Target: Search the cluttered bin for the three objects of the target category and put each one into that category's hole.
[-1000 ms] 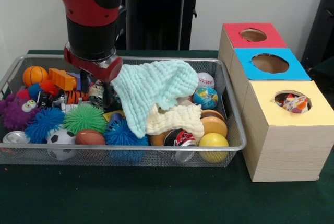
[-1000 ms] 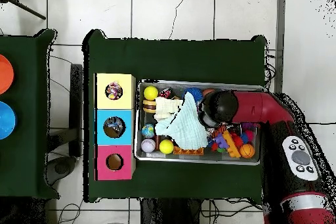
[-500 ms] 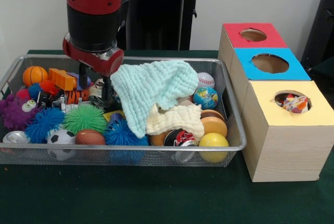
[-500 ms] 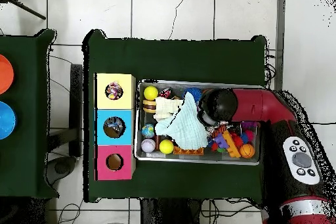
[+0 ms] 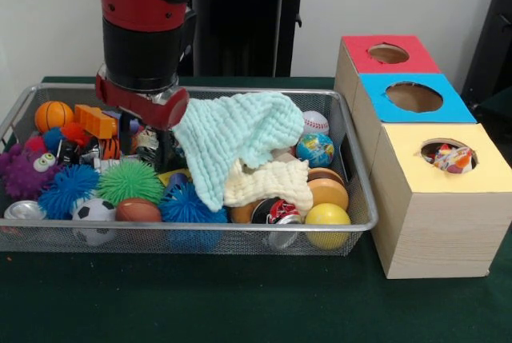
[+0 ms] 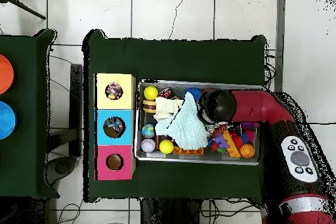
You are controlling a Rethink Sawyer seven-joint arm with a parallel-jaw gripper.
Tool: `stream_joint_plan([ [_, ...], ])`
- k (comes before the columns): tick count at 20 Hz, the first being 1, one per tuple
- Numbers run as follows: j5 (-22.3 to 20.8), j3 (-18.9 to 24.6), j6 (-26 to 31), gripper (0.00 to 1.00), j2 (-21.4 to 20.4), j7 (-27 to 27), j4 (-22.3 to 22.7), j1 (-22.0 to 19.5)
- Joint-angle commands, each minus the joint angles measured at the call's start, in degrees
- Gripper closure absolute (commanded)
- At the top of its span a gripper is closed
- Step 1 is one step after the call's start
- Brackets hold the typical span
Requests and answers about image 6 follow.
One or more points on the grey floor foot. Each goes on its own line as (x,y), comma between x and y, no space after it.
(61,167)

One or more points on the small polka dot paper ball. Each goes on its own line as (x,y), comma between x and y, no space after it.
(113,91)

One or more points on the brown toy burger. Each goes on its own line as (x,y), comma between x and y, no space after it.
(149,106)

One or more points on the orange round bowl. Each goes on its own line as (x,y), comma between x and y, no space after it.
(5,74)

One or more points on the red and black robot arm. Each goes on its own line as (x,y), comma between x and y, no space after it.
(262,105)

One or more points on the dark green table cloth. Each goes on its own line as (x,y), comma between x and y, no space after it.
(23,155)
(173,61)

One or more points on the cream waffle cloth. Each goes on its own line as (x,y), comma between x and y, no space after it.
(165,105)

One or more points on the white toy baseball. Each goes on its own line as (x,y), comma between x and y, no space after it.
(148,145)

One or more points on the black upright panel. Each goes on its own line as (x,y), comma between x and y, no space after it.
(76,108)

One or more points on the wooden box three round holes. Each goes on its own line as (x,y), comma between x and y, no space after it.
(102,100)

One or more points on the small globe ball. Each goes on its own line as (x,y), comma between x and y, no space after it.
(148,131)

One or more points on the orange rubber toy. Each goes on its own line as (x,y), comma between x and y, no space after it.
(189,151)

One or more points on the mint waffle cloth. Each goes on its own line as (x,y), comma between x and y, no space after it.
(186,126)

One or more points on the dark tripod leg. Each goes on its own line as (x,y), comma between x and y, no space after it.
(26,9)

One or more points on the blue round bowl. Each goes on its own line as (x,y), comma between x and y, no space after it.
(5,120)

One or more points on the yellow ball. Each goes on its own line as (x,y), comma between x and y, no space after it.
(166,146)
(151,93)

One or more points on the orange toy basketball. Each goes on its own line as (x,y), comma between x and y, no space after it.
(247,151)

